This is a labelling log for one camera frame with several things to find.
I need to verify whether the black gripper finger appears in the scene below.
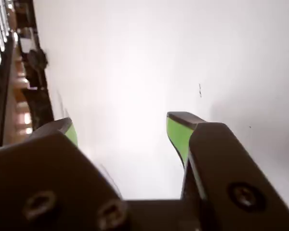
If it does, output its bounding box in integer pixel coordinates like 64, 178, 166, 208
166, 111, 289, 231
0, 117, 135, 231

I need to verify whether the dark round object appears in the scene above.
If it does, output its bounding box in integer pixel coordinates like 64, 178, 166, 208
26, 48, 50, 90

